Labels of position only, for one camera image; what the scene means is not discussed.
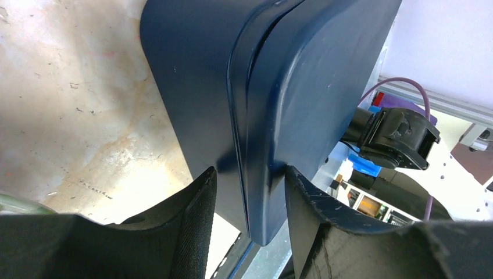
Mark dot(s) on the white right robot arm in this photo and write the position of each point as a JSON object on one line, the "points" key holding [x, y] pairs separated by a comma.
{"points": [[402, 139]]}

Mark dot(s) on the blue storage bin background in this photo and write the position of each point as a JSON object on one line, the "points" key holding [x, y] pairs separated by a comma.
{"points": [[364, 166]]}

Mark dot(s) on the white leaf-print tray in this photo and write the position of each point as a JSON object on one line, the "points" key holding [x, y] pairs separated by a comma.
{"points": [[15, 205]]}

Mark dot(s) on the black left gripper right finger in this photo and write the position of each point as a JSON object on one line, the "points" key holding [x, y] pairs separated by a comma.
{"points": [[331, 240]]}

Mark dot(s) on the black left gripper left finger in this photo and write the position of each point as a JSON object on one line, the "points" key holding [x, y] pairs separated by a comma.
{"points": [[168, 240]]}

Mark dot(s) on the dark blue box lid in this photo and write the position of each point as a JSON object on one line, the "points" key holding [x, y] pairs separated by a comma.
{"points": [[296, 75]]}

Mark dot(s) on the blue chocolate box with insert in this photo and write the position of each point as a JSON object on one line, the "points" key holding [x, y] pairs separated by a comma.
{"points": [[203, 56]]}

